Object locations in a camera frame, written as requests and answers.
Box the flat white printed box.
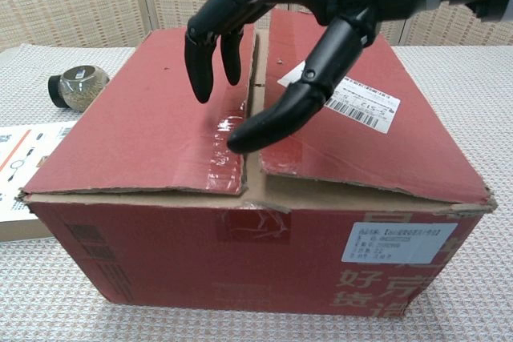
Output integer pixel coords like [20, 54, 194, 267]
[0, 120, 79, 243]

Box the round glass jar black lid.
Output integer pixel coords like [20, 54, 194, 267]
[47, 64, 110, 113]

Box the white woven tablecloth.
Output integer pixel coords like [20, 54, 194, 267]
[0, 42, 513, 342]

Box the red cardboard shipping box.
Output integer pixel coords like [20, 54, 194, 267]
[14, 9, 499, 323]

